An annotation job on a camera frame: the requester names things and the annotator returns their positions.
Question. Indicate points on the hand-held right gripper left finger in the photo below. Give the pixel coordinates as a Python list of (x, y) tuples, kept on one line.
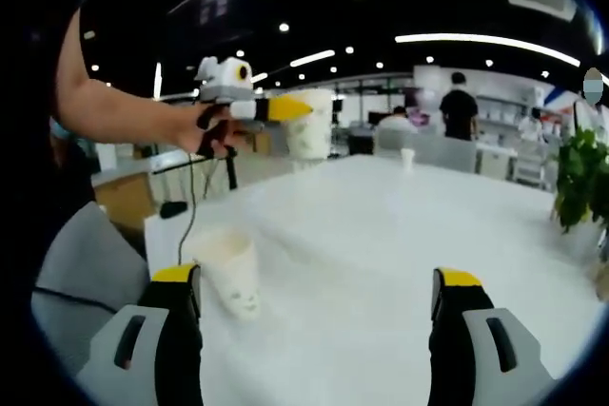
[(176, 353)]

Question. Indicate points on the person's left hand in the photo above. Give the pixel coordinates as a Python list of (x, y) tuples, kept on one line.
[(190, 132)]

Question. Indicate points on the black oval object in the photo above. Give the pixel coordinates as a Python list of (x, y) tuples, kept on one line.
[(172, 209)]

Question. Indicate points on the white table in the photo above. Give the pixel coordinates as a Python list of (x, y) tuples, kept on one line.
[(380, 244)]

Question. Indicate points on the straight ceiling light bar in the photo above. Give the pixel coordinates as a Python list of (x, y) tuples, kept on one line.
[(260, 78), (312, 58)]

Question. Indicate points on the grey office chair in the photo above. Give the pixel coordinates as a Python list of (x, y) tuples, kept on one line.
[(85, 254)]

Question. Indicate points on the white printed paper cup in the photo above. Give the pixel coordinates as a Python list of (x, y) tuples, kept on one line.
[(407, 160), (233, 273), (309, 140)]

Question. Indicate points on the grey chair back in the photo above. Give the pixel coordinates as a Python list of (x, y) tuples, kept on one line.
[(452, 155), (387, 140)]

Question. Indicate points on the white wall shelf unit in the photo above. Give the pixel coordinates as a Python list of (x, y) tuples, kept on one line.
[(499, 113)]

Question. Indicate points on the white frame chair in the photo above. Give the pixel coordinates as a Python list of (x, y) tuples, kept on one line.
[(533, 163)]

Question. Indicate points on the white top wooden cabinet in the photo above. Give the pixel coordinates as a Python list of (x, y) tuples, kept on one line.
[(123, 201)]

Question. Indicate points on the person's own dark clothing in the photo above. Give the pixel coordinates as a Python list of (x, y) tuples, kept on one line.
[(66, 173)]

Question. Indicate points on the curved ceiling light strip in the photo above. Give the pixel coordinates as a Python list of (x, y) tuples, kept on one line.
[(476, 39)]

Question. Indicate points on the row of office desks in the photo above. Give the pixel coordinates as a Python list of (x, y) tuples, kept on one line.
[(357, 140)]

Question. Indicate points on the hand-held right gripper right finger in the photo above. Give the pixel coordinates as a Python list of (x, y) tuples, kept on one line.
[(449, 353)]

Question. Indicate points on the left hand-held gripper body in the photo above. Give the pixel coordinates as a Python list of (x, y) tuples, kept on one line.
[(223, 83)]

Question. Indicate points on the potted green plant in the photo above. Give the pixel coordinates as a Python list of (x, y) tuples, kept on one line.
[(580, 178)]

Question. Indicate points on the black standing monitor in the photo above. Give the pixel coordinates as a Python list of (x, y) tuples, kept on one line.
[(338, 109)]

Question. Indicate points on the white vertical light bar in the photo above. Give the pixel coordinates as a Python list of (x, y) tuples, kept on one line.
[(157, 83)]

